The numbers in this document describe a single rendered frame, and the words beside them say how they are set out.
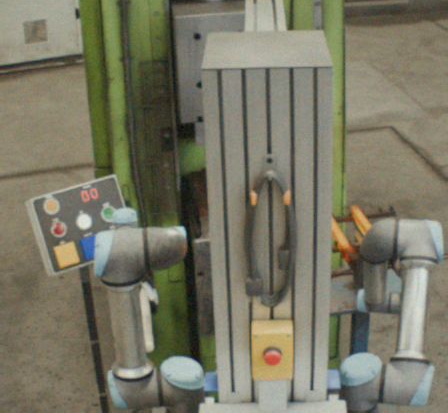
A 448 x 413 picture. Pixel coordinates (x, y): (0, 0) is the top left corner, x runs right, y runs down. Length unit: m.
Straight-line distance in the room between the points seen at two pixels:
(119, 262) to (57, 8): 6.28
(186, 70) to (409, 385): 1.38
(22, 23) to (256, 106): 6.81
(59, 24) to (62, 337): 4.51
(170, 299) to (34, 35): 5.10
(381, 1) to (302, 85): 8.20
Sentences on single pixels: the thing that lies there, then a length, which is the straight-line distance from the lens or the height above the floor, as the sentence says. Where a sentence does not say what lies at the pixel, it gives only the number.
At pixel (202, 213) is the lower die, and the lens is 3.41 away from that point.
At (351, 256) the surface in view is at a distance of 3.06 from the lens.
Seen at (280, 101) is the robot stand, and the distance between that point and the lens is 1.70.
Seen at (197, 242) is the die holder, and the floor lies 0.91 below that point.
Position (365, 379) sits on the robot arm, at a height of 1.03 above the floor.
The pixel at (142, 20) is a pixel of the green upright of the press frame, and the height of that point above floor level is 1.72.
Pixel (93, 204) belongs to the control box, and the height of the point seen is 1.13.
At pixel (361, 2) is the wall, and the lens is 9.78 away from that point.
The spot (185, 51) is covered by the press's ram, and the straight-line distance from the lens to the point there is 3.13.
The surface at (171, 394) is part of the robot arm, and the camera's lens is 2.48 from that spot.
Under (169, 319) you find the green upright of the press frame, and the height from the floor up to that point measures 0.44.
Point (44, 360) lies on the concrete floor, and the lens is 4.36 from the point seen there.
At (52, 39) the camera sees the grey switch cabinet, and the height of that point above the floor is 0.28.
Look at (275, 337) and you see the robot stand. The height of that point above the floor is 1.45.
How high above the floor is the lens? 2.55
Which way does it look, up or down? 26 degrees down
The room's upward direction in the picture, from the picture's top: 3 degrees counter-clockwise
